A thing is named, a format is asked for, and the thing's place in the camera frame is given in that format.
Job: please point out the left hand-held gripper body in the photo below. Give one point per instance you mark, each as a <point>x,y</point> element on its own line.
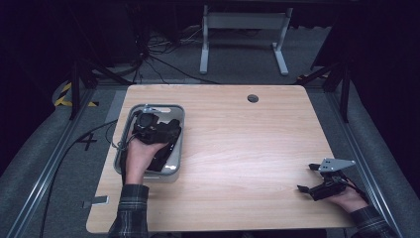
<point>147,127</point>

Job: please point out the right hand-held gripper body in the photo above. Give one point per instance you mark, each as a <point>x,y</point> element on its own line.
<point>330,190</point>

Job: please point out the white bin with grey rim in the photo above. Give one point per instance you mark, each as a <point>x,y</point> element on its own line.
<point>176,155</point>

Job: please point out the person's right hand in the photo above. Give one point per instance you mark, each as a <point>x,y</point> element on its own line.
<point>351,200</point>

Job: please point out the person's left hand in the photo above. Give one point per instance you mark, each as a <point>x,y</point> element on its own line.
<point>140,158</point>

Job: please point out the black metal stand leg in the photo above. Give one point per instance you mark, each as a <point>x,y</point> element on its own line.
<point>345,92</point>
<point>75,89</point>

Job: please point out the yellow black hazard tape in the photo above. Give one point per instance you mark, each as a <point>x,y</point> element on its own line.
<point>64,94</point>

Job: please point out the grey round table grommet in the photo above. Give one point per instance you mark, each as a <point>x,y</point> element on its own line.
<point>253,98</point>

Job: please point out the aluminium floor rail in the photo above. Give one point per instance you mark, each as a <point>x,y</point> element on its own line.
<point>49,165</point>
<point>360,145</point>

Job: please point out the small grey metal bracket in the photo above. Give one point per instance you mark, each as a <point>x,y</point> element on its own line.
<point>97,200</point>

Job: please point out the white metal desk frame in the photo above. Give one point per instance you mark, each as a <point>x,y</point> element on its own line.
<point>244,20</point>

